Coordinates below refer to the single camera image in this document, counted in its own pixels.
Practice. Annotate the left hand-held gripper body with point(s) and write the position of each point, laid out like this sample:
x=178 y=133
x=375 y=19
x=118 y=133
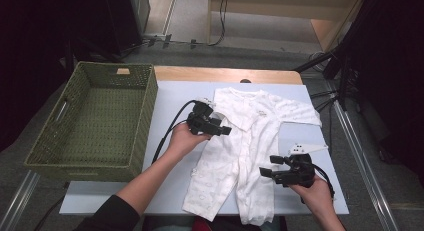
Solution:
x=200 y=122

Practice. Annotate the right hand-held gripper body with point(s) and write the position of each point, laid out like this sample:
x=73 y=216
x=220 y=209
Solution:
x=300 y=172

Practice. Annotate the white baby romper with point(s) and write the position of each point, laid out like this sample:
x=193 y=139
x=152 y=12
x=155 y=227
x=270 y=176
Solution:
x=246 y=151

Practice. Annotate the green woven basket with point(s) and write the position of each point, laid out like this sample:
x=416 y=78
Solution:
x=100 y=124

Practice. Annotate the person's left hand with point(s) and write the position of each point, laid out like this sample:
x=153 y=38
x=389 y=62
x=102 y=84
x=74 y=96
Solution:
x=183 y=141

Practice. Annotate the person's right hand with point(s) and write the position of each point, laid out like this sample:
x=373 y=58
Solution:
x=316 y=196

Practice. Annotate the black tripod stand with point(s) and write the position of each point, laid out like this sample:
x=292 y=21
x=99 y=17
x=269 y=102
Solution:
x=343 y=91

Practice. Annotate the black cabinet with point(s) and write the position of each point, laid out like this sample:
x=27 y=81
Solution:
x=123 y=21

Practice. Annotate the light wooden furniture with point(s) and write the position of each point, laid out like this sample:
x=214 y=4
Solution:
x=283 y=4

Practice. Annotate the black curtain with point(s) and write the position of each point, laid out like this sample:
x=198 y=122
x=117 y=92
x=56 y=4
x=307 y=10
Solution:
x=393 y=74
x=30 y=57

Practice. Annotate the metal floor rail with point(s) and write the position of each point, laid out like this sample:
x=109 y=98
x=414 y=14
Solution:
x=363 y=171
x=16 y=204

